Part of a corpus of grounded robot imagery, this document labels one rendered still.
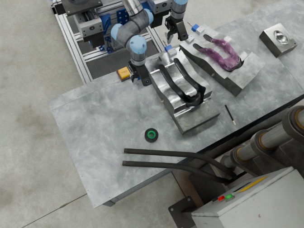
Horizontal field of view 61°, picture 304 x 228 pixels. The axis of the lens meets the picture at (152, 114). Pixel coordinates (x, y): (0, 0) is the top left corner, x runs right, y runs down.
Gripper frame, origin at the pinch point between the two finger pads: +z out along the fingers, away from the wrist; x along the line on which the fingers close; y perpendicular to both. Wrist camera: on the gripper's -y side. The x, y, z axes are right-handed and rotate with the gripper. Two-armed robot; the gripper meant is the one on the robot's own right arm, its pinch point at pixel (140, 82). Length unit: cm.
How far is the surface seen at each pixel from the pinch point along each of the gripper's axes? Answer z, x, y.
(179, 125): 8.9, -10.2, -30.9
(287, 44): 9, -105, -15
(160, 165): 8.3, 11.2, -46.0
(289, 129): -57, -20, -63
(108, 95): 15.0, 17.7, 7.5
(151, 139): 11.4, 7.8, -30.2
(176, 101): 1.5, -13.4, -19.6
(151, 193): 95, 16, -53
